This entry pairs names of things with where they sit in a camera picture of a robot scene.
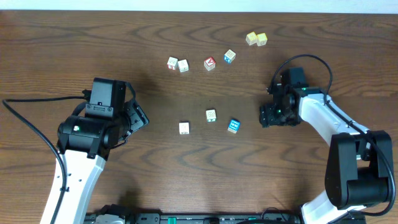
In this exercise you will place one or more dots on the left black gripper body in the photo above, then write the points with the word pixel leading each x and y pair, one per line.
pixel 137 115

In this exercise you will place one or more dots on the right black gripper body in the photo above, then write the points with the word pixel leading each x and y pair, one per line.
pixel 278 114

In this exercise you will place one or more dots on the white block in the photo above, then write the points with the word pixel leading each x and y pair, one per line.
pixel 183 65
pixel 184 128

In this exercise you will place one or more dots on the blue top block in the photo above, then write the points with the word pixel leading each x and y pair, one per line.
pixel 233 126

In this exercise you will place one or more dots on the green sided block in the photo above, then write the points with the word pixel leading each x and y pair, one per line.
pixel 211 116

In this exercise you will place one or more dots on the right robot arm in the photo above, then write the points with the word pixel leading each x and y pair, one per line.
pixel 359 170

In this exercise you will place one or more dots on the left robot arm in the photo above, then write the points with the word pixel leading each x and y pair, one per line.
pixel 103 122

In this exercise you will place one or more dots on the red number block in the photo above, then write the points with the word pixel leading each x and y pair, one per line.
pixel 172 63

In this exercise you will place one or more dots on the white block beside red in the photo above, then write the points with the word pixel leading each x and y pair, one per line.
pixel 183 65

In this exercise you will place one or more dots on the blue sided letter block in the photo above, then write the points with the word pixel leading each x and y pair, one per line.
pixel 229 56

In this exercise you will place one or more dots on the pale yellow block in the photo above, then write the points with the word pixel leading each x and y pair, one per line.
pixel 251 38

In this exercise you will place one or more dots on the red letter A block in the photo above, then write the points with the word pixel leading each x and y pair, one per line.
pixel 209 63

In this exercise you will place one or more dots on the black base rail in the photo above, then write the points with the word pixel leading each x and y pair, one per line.
pixel 156 218

